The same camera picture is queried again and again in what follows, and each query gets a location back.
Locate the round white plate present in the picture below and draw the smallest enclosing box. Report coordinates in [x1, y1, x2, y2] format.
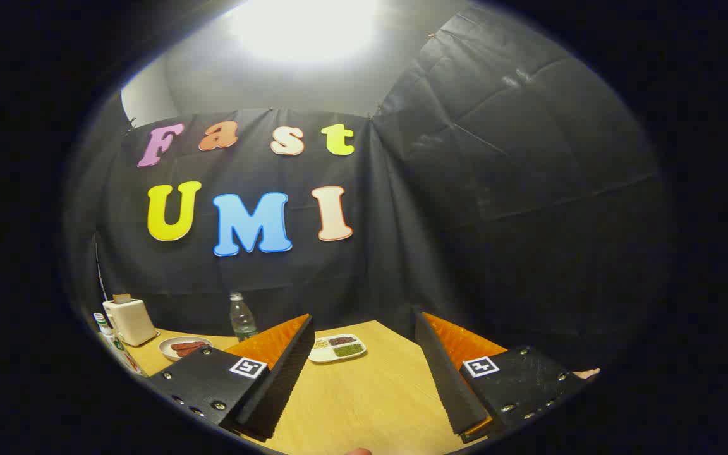
[159, 337, 213, 362]

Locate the wooden table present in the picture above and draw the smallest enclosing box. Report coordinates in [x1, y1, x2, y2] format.
[125, 320, 510, 455]

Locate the white juice bottle green label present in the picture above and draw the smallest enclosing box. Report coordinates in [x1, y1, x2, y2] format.
[92, 312, 147, 378]

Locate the black backdrop cloth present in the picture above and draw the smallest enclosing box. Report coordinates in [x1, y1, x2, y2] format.
[64, 3, 674, 373]

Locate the white divided dish with beans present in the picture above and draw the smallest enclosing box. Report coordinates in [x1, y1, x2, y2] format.
[308, 334, 367, 363]

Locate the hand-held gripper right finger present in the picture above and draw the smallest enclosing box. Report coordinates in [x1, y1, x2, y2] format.
[416, 312, 587, 443]

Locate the clear plastic water bottle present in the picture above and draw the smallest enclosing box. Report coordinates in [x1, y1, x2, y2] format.
[230, 293, 258, 342]

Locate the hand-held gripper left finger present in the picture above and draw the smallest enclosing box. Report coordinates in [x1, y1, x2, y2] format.
[147, 314, 315, 441]

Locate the thin metal rod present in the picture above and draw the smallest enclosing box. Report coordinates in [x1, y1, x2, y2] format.
[94, 234, 109, 303]

